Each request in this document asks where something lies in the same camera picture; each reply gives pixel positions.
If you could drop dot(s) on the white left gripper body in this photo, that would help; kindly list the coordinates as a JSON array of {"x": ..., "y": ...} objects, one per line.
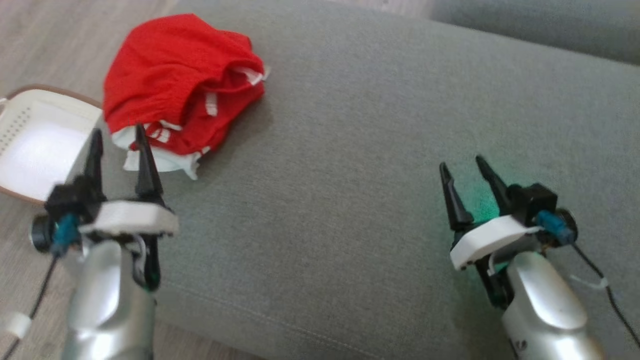
[{"x": 130, "y": 217}]

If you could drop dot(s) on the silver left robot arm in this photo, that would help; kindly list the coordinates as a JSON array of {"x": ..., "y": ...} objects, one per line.
[{"x": 100, "y": 300}]

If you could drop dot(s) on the grey sofa back cushion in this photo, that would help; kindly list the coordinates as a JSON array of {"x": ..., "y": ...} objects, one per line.
[{"x": 550, "y": 25}]

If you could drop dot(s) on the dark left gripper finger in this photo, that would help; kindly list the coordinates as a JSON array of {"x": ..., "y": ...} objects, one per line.
[
  {"x": 147, "y": 175},
  {"x": 94, "y": 165}
]

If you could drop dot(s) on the red basketball shorts white band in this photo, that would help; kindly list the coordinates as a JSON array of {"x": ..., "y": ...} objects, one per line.
[{"x": 160, "y": 60}]

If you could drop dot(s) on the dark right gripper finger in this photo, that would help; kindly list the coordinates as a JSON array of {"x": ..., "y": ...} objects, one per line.
[
  {"x": 456, "y": 205},
  {"x": 497, "y": 190}
]

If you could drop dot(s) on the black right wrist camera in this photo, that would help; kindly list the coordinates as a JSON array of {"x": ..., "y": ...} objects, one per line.
[{"x": 537, "y": 200}]

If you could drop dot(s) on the grey sofa seat cushion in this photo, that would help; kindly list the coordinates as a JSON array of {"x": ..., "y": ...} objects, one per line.
[{"x": 350, "y": 175}]

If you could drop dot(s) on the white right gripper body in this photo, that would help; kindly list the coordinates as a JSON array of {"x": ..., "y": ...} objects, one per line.
[{"x": 490, "y": 237}]

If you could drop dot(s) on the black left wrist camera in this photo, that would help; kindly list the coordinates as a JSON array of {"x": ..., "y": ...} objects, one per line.
[{"x": 75, "y": 197}]

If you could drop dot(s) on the white laundry basket brown rim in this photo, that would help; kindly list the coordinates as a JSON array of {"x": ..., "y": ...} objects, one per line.
[{"x": 40, "y": 145}]

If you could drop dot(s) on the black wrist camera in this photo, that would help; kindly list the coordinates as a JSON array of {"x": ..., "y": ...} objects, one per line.
[
  {"x": 75, "y": 197},
  {"x": 537, "y": 200}
]

